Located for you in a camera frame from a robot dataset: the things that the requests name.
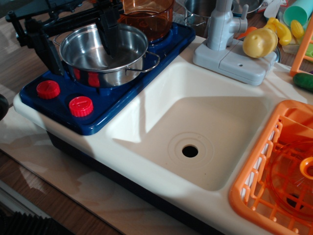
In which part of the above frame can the yellow toy potato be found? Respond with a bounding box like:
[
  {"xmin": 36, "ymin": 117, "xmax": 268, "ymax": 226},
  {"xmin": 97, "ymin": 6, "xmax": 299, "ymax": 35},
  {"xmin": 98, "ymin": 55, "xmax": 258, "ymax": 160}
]
[{"xmin": 243, "ymin": 28, "xmax": 278, "ymax": 58}]

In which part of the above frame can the transparent orange pot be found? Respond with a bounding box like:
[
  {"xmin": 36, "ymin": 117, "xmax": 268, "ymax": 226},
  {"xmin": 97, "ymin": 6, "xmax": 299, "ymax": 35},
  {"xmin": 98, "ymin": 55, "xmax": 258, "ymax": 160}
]
[{"xmin": 119, "ymin": 0, "xmax": 175, "ymax": 42}]

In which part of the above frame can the red stove knob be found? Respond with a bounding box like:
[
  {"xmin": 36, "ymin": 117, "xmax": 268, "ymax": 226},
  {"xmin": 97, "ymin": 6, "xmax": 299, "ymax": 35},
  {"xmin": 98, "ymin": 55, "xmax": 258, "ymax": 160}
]
[
  {"xmin": 36, "ymin": 80, "xmax": 61, "ymax": 99},
  {"xmin": 68, "ymin": 96, "xmax": 94, "ymax": 118}
]

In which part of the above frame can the orange dish rack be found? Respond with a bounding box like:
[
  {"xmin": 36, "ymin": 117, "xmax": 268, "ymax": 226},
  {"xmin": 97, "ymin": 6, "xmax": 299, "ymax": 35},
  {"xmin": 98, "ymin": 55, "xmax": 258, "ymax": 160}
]
[{"xmin": 229, "ymin": 100, "xmax": 313, "ymax": 235}]

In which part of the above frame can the black base bottom left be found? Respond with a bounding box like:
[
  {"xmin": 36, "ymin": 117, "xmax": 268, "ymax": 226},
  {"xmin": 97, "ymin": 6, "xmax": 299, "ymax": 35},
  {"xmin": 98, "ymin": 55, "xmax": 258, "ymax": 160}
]
[{"xmin": 0, "ymin": 212, "xmax": 73, "ymax": 235}]

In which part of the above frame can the orange plastic basket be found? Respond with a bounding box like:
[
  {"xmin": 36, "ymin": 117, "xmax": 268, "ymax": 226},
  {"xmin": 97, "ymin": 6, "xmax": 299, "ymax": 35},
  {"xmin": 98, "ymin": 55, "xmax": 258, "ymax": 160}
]
[{"xmin": 290, "ymin": 17, "xmax": 313, "ymax": 76}]

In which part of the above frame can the yellow toy corn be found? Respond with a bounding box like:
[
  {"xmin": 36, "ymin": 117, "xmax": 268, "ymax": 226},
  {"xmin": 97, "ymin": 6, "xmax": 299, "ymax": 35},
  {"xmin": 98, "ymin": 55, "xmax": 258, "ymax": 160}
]
[{"xmin": 290, "ymin": 20, "xmax": 305, "ymax": 39}]

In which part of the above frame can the blue toy stove top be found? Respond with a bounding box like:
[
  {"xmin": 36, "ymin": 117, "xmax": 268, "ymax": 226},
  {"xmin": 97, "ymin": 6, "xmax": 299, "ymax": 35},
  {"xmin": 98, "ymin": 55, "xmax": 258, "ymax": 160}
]
[{"xmin": 19, "ymin": 23, "xmax": 196, "ymax": 136}]

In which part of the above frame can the stainless steel pan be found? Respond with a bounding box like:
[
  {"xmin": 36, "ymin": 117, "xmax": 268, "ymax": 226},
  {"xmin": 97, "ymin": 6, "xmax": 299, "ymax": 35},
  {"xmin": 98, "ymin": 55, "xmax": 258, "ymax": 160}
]
[{"xmin": 57, "ymin": 24, "xmax": 160, "ymax": 88}]

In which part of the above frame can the teal plastic cup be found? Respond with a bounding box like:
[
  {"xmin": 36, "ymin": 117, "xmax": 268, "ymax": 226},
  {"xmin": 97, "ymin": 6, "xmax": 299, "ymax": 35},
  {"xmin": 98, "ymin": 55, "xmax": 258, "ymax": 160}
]
[{"xmin": 283, "ymin": 0, "xmax": 313, "ymax": 26}]

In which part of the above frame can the black round object left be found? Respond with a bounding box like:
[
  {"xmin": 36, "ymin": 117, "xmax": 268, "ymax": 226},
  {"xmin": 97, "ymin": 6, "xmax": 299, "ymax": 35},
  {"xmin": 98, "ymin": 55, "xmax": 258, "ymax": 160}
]
[{"xmin": 0, "ymin": 94, "xmax": 9, "ymax": 120}]

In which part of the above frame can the small steel pot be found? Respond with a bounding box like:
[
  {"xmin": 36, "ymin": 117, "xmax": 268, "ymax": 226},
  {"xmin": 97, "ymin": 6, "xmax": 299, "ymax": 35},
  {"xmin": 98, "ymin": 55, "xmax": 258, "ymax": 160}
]
[{"xmin": 183, "ymin": 0, "xmax": 216, "ymax": 26}]

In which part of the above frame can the grey toy faucet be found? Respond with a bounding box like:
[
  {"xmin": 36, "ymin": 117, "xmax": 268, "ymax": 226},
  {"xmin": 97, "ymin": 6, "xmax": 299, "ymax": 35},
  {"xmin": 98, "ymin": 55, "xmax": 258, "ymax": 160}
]
[{"xmin": 193, "ymin": 0, "xmax": 276, "ymax": 86}]

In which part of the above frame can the cream toy sink unit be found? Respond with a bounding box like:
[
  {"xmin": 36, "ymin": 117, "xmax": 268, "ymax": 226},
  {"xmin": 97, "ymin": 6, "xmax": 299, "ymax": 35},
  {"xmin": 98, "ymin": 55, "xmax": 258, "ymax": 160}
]
[{"xmin": 13, "ymin": 38, "xmax": 313, "ymax": 235}]

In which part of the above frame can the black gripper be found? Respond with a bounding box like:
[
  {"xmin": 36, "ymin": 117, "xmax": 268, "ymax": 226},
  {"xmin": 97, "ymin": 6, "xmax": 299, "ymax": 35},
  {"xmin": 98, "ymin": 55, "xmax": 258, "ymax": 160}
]
[{"xmin": 5, "ymin": 0, "xmax": 124, "ymax": 76}]

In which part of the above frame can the red stove knob right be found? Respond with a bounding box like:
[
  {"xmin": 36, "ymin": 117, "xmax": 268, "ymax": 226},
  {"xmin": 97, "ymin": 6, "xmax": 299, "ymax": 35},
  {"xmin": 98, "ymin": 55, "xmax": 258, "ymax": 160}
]
[{"xmin": 68, "ymin": 96, "xmax": 94, "ymax": 118}]

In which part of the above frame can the green toy vegetable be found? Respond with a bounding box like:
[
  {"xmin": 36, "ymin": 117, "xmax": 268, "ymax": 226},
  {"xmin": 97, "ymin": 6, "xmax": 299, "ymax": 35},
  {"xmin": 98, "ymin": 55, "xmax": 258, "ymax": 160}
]
[{"xmin": 293, "ymin": 72, "xmax": 313, "ymax": 92}]

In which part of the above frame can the transparent orange lid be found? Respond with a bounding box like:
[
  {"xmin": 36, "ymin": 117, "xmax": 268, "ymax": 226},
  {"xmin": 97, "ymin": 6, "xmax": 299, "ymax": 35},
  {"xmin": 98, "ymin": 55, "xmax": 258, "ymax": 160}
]
[{"xmin": 267, "ymin": 139, "xmax": 313, "ymax": 221}]

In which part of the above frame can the red stove knob left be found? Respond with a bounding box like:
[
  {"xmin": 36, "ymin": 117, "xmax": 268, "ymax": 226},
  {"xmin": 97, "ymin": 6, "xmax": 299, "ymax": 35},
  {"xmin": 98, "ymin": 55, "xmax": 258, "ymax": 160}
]
[{"xmin": 36, "ymin": 80, "xmax": 61, "ymax": 99}]

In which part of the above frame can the steel bowl background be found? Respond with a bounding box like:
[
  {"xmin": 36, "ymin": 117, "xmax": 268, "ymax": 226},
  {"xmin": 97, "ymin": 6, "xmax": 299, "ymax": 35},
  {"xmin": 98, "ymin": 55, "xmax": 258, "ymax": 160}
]
[{"xmin": 232, "ymin": 0, "xmax": 264, "ymax": 17}]

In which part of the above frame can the yellow toy banana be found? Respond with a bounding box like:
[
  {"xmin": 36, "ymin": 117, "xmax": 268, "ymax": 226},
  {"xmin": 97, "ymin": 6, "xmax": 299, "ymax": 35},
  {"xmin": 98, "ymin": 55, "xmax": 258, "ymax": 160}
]
[{"xmin": 264, "ymin": 18, "xmax": 292, "ymax": 46}]

